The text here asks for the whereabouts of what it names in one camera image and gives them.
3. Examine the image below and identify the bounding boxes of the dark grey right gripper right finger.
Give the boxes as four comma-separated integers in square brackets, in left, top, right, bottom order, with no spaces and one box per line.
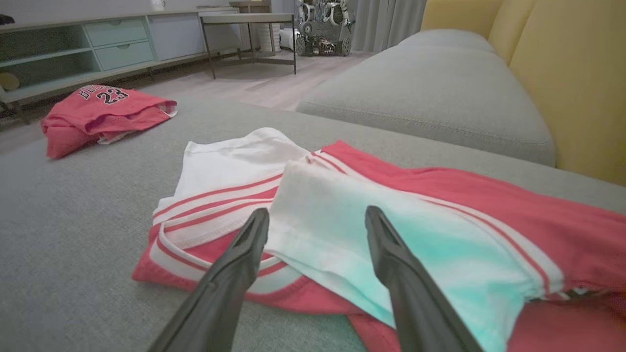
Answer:
[364,205,485,352]

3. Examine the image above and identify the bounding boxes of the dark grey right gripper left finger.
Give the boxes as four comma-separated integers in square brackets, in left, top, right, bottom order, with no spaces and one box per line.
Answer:
[147,208,270,352]

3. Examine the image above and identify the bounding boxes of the red and white striped garment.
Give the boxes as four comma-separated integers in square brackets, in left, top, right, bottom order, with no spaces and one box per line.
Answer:
[132,127,626,352]

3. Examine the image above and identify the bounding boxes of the grey sofa seat cushion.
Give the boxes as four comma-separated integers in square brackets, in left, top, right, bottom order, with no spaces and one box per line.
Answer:
[297,29,556,167]

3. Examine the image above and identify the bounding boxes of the red jersey with number 23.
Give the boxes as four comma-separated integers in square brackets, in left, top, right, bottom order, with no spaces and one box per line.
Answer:
[41,85,178,159]

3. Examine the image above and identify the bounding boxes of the white ribbed basket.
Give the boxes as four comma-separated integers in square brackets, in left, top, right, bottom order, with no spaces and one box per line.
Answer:
[257,23,282,52]

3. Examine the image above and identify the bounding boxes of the pale teal low cabinet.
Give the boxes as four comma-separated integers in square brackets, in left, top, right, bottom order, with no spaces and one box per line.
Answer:
[0,7,240,106]

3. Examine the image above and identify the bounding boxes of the side table with black legs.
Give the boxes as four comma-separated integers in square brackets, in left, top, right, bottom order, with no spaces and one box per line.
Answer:
[198,12,298,80]

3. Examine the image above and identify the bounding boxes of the grey wheeled robot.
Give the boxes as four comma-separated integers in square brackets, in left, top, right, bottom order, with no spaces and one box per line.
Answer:
[295,0,354,57]

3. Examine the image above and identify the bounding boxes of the grey curtain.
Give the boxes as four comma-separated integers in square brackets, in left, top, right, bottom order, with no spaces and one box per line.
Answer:
[351,0,427,53]

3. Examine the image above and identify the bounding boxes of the yellow sofa back cushion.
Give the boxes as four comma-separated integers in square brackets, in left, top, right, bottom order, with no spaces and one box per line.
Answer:
[509,0,626,186]
[421,0,504,40]
[488,0,538,64]

